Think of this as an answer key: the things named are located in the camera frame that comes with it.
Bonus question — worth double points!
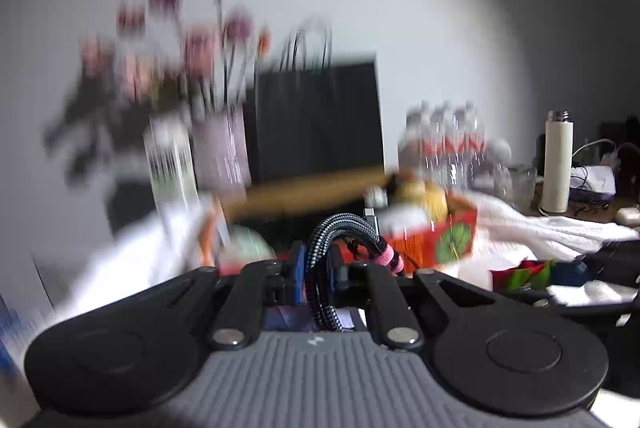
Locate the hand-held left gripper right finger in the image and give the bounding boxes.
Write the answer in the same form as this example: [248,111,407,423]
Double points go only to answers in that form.
[336,258,506,351]

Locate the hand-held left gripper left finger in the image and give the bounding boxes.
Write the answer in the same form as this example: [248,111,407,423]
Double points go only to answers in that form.
[145,242,307,351]

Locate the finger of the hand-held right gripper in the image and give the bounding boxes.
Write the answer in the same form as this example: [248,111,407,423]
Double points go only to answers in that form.
[500,290,640,323]
[567,240,640,289]

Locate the black white braided cable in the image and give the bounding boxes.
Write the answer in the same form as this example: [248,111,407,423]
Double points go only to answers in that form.
[305,207,407,334]

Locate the red cardboard box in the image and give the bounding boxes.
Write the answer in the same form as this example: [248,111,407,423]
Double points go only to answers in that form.
[220,168,478,274]

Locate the green white pouch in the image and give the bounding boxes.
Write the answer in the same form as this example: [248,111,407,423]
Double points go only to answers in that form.
[220,228,276,266]

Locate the red green wrapper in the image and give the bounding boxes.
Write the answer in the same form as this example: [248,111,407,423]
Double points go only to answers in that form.
[492,258,558,294]

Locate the white towel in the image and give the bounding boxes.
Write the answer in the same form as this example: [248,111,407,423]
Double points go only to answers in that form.
[50,193,640,324]

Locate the yellow sponge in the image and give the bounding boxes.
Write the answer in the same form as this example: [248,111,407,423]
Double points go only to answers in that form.
[395,175,448,221]

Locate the white thermos bottle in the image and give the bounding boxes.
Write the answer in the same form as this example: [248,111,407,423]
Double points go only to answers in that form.
[542,110,573,214]

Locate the clear glass cup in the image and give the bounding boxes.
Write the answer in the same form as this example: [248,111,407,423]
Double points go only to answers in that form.
[507,165,538,209]

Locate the dark bag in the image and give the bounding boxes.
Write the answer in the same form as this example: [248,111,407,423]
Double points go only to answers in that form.
[600,118,640,169]

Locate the purple glazed vase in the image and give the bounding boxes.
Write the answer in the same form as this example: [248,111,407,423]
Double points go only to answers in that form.
[192,105,251,196]

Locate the black paper bag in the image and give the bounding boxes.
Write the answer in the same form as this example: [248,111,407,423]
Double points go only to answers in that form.
[250,20,386,184]

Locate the white round object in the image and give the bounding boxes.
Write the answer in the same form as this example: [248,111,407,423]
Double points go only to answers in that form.
[487,138,513,164]

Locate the pack of water bottles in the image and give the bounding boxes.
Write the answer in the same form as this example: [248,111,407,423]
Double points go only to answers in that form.
[397,100,488,189]

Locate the white milk carton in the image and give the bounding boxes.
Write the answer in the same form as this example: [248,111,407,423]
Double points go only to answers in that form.
[144,113,198,209]

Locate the dried pink rose bouquet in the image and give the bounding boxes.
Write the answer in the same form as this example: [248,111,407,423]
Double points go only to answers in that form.
[80,0,273,119]

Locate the blue white boxes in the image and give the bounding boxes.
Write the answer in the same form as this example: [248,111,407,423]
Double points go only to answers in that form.
[0,293,36,374]

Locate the white wall box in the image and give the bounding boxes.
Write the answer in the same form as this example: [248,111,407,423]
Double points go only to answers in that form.
[30,258,71,309]

